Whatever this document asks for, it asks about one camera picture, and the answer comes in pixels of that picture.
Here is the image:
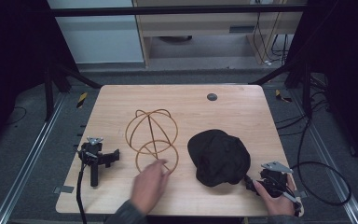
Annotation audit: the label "grey metal table bracket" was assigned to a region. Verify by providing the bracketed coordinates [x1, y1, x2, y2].
[53, 185, 75, 195]

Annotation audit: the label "black floor cables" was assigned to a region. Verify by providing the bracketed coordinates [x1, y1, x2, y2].
[274, 74, 334, 137]

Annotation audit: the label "black slanted frame strut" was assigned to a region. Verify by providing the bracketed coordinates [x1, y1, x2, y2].
[249, 55, 313, 119]
[44, 61, 103, 123]

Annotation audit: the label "yellow black striped tape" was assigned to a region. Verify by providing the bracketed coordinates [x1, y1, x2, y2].
[76, 91, 89, 109]
[274, 89, 293, 104]

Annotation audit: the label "copper wire hat stand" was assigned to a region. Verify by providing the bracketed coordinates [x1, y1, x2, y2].
[124, 108, 180, 175]

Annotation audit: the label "white cabinet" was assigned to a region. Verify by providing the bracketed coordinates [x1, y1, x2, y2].
[47, 0, 145, 65]

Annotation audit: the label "black hat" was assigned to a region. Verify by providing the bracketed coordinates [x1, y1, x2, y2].
[186, 129, 252, 188]

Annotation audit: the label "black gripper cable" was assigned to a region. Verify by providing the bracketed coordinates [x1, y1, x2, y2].
[290, 118, 352, 207]
[76, 161, 89, 224]

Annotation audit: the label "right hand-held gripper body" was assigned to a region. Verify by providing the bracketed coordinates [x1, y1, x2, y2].
[258, 161, 302, 210]

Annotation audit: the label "aluminium floor rail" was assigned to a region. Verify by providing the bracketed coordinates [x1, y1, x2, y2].
[0, 92, 67, 224]
[287, 88, 358, 224]

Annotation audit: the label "black horizontal frame bar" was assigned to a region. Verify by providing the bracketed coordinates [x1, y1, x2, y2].
[49, 4, 308, 17]

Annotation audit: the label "person's right hand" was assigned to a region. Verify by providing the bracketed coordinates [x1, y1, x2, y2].
[253, 173, 296, 217]

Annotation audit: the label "bundle of hanging cables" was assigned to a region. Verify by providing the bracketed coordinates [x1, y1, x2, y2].
[252, 0, 291, 67]

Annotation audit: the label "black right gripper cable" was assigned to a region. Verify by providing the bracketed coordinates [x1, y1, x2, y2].
[290, 118, 352, 207]

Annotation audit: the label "thin black floor cable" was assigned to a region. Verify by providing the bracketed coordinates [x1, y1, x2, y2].
[4, 105, 28, 127]

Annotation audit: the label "light wooden desk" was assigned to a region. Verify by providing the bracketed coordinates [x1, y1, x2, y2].
[132, 0, 307, 68]

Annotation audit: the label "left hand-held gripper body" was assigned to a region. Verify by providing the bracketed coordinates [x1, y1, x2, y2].
[76, 135, 113, 188]

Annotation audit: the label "black curtain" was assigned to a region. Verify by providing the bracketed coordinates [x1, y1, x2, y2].
[0, 0, 78, 157]
[284, 0, 358, 175]

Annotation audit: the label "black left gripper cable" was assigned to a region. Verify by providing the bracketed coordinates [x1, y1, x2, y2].
[76, 161, 89, 224]

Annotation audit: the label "person's left hand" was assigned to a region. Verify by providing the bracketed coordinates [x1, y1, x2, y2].
[131, 159, 171, 216]

